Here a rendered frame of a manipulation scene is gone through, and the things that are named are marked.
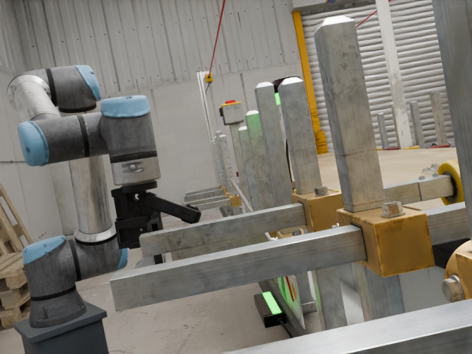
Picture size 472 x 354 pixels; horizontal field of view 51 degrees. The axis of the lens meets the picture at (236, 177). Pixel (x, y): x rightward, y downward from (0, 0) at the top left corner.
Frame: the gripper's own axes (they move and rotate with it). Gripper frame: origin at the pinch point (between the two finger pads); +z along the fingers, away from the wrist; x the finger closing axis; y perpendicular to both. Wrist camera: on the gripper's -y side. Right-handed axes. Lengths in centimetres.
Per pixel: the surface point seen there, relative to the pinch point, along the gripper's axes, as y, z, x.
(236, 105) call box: -26, -38, -77
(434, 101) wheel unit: -131, -32, -146
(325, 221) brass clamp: -26.0, -12.0, 29.6
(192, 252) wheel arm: -5.0, -0.5, -23.6
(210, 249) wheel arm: -9.4, -0.4, -23.6
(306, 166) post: -26.1, -19.5, 22.3
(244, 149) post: -24, -23, -53
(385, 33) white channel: -118, -71, -161
